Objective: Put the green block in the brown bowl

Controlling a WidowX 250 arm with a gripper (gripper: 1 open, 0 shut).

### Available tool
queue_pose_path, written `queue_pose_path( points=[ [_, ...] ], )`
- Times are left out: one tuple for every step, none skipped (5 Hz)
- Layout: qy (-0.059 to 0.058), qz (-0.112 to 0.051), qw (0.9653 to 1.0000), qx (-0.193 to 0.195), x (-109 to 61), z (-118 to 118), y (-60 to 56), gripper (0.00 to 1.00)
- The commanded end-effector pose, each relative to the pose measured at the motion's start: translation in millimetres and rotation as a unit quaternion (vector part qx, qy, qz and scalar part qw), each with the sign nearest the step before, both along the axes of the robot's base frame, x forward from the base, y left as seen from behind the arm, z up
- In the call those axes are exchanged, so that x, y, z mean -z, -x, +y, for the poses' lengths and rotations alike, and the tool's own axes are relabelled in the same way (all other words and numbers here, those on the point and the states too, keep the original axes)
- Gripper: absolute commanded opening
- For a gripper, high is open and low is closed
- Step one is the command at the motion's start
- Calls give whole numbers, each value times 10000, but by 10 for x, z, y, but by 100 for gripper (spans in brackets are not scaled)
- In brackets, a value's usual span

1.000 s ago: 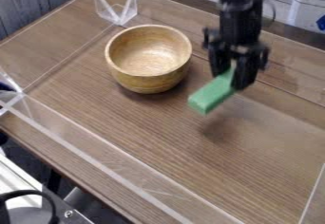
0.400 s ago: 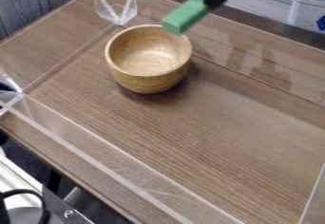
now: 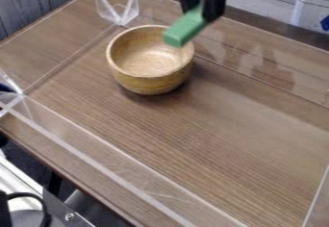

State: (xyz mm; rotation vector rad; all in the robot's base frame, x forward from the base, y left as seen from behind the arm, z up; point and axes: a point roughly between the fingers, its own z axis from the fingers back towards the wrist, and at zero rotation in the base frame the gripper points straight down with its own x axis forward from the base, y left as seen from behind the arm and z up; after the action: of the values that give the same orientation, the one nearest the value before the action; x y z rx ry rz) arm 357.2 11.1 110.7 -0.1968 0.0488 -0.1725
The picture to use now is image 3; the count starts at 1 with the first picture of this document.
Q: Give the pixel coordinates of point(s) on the white container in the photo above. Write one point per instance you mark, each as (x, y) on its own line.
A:
(310, 15)

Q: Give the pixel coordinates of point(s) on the clear acrylic corner bracket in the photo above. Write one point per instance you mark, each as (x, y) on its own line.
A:
(119, 14)

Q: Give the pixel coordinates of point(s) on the brown wooden bowl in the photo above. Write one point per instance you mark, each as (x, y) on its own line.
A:
(145, 65)

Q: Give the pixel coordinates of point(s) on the clear acrylic front wall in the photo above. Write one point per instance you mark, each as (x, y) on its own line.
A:
(143, 196)

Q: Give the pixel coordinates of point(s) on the grey metal bracket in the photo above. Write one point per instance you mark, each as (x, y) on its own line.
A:
(62, 216)

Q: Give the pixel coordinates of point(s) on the green rectangular block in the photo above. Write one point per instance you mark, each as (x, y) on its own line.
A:
(186, 27)

